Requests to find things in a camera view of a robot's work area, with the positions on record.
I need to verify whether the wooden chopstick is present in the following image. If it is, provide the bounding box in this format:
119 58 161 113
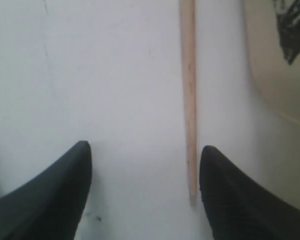
180 0 197 197

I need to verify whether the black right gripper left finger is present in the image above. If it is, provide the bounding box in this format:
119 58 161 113
0 140 92 240

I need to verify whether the cream bin with triangle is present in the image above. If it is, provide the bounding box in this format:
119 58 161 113
242 0 300 125

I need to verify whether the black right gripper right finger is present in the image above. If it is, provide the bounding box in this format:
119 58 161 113
199 145 300 240

